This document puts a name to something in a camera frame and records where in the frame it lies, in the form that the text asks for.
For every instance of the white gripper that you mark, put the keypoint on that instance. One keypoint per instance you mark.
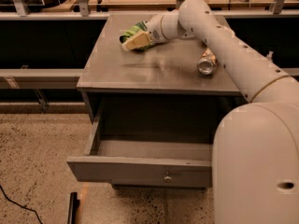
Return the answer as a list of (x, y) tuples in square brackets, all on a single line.
[(154, 31)]

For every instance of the green rice chip bag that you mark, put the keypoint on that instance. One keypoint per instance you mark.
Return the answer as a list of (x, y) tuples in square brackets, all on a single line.
[(140, 26)]

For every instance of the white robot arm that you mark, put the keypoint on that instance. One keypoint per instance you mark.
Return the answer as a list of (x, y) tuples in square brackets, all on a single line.
[(255, 160)]

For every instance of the open grey top drawer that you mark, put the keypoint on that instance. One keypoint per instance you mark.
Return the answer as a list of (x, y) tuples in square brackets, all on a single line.
[(136, 146)]

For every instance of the metal drawer knob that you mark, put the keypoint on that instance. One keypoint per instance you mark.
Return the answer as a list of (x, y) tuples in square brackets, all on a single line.
[(167, 177)]

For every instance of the grey cabinet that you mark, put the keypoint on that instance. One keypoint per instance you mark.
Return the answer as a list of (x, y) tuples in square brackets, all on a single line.
[(160, 83)]

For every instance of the orange silver soda can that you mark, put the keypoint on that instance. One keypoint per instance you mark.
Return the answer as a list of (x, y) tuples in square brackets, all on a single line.
[(208, 63)]

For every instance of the grey metal railing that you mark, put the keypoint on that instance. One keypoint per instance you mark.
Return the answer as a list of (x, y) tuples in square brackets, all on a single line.
[(58, 79)]

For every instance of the black bar on floor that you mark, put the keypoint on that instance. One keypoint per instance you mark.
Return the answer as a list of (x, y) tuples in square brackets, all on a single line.
[(73, 208)]

